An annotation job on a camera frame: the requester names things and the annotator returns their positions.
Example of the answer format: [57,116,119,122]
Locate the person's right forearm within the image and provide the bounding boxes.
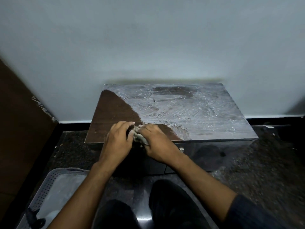
[166,152,239,223]

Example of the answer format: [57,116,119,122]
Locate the person's right hand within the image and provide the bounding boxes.
[138,124,184,165]

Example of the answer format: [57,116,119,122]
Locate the person's left forearm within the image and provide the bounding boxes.
[46,161,120,229]

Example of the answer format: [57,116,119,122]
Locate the white spray bottle black nozzle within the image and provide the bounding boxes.
[25,207,60,229]

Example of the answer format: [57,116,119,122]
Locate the person's left hand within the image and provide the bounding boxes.
[99,121,136,169]

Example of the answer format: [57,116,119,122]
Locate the brown wooden cabinet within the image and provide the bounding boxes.
[85,83,259,176]

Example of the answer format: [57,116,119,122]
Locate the grey cleaning cloth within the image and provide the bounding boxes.
[132,125,150,147]

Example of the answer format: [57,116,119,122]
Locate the white perforated plastic basket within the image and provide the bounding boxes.
[15,168,90,229]

